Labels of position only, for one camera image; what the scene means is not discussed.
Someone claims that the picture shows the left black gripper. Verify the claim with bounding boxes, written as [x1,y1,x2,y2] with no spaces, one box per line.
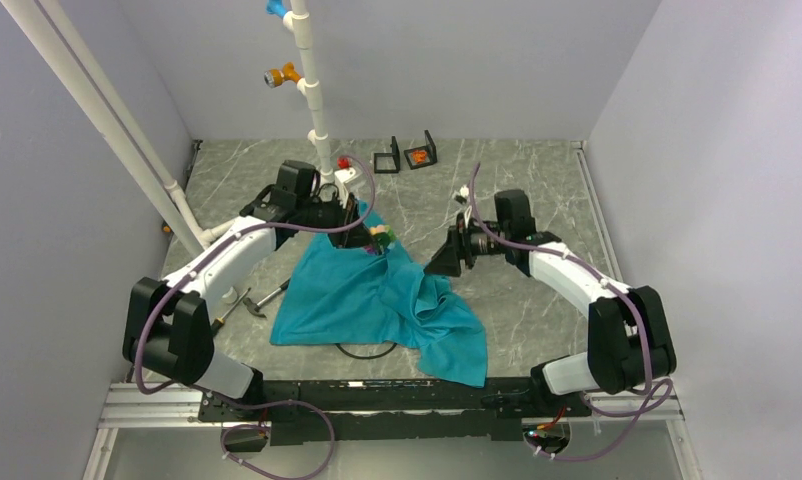
[297,190,376,249]

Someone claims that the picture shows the blue fitting on pipe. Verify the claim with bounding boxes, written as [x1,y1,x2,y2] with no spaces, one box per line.
[266,0,289,19]

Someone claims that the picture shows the teal t-shirt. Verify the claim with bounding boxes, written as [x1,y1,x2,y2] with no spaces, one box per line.
[270,234,488,388]

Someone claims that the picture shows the yellow black screwdriver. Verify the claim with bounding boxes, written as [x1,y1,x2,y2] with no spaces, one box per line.
[211,288,251,335]

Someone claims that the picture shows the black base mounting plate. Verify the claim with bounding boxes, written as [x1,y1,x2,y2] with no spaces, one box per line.
[198,376,590,446]

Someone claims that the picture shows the white PVC pipe stand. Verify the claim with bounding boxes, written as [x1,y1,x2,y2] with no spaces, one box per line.
[3,1,337,255]

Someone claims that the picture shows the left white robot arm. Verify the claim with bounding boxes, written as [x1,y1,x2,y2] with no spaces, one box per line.
[122,158,375,420]

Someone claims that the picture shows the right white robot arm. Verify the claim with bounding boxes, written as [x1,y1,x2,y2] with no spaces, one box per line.
[425,189,677,415]

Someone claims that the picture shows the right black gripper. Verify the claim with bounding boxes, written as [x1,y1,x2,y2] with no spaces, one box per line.
[424,212,510,277]

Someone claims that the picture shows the colourful flower plush patch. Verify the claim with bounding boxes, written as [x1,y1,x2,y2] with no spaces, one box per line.
[364,224,397,255]

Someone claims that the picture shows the black square frame holder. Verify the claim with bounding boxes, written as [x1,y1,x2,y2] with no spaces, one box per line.
[403,130,438,170]

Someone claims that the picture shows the orange flashlight on pipe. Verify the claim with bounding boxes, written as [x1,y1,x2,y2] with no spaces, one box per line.
[263,62,302,88]

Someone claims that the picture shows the black coiled cable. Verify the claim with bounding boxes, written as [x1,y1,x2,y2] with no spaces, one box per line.
[335,343,398,361]

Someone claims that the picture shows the aluminium rail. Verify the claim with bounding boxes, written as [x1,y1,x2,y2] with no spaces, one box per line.
[97,383,685,429]

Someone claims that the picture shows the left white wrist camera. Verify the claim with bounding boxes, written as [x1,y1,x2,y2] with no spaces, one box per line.
[334,155,361,197]

